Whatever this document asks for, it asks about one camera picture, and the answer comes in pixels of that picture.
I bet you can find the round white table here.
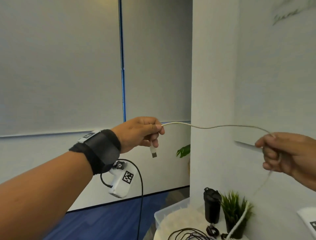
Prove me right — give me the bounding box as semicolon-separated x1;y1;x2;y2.
155;205;250;240

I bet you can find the large leafy green plant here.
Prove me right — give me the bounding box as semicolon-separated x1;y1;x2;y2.
176;144;191;159

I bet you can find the thin cream cable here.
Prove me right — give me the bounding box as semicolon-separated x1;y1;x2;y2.
149;121;283;240

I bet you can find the small potted grass plant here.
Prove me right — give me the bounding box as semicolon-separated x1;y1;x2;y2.
220;190;255;240

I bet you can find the person's left forearm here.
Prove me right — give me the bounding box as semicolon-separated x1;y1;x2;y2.
0;151;95;240

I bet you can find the person's left hand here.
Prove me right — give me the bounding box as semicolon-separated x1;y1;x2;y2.
111;117;165;154

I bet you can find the white wall whiteboard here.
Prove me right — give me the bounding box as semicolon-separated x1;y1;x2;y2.
233;0;316;155

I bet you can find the person's right hand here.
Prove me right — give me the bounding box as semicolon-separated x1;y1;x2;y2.
254;132;316;192

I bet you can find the clear plastic storage bin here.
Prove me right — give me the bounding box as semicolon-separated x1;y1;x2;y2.
154;196;191;234

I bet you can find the black marker wristband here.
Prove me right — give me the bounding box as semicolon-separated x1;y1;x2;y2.
69;129;121;176

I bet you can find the black tumbler with lid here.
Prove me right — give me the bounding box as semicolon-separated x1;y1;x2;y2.
203;187;222;225

